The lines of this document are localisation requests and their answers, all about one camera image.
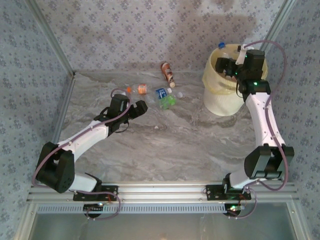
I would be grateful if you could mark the clear cola bottle blue cap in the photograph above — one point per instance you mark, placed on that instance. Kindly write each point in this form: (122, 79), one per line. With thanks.
(221, 45)

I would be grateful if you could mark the clear bottle large blue label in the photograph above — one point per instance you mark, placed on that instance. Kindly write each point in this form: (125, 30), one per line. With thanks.
(162, 93)

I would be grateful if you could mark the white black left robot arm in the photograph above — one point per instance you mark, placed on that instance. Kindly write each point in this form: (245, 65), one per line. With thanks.
(82, 138)

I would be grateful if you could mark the right controller board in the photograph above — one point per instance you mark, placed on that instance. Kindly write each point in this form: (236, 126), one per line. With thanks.
(233, 208)

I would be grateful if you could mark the left controller board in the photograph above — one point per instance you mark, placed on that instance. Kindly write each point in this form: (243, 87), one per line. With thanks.
(92, 207)

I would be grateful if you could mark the aluminium corner post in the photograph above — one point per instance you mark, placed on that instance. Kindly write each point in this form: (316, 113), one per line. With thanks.
(50, 40)
(280, 20)

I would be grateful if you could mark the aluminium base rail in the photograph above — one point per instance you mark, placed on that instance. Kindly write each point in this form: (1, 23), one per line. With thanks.
(162, 191)

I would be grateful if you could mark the cream plastic bin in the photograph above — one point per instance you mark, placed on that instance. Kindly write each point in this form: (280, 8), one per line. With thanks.
(220, 102)

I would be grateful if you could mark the grey metal panel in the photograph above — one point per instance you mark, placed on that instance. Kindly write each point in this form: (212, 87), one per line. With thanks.
(162, 226)

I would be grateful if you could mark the controller board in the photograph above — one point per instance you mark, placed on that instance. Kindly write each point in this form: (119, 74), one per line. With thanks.
(92, 207)
(233, 208)

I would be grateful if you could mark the green plastic bottle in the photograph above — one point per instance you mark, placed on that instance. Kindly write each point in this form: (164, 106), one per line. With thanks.
(167, 102)

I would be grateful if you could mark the clear bottle orange label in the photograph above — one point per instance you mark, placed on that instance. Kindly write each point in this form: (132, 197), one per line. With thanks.
(142, 89)

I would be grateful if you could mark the brown bottle white cap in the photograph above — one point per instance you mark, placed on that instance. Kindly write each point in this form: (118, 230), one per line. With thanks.
(167, 72)

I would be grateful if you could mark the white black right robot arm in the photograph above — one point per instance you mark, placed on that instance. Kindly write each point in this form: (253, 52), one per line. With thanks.
(262, 117)

